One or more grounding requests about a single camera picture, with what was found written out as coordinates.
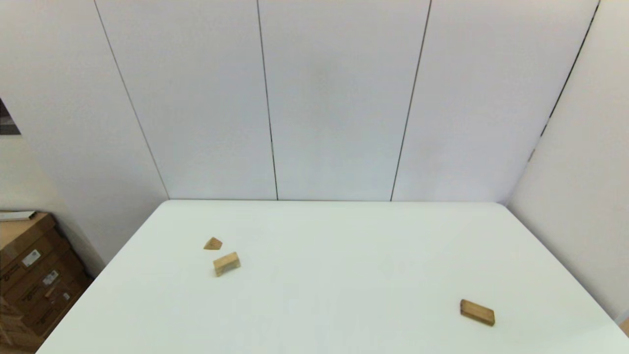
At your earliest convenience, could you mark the rectangular wooden block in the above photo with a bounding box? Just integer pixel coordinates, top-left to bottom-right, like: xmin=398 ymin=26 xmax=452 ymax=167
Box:
xmin=460 ymin=299 xmax=496 ymax=327

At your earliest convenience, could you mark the arched wooden block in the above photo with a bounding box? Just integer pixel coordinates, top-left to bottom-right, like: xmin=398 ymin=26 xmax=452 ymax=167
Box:
xmin=213 ymin=252 xmax=241 ymax=277

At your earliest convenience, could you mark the brown cardboard box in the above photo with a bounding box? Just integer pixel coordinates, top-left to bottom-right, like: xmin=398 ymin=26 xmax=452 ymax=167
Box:
xmin=15 ymin=268 xmax=95 ymax=340
xmin=0 ymin=241 xmax=82 ymax=308
xmin=0 ymin=212 xmax=64 ymax=283

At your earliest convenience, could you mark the dark wall picture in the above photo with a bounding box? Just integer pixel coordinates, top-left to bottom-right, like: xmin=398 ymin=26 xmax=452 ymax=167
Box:
xmin=0 ymin=97 xmax=22 ymax=136

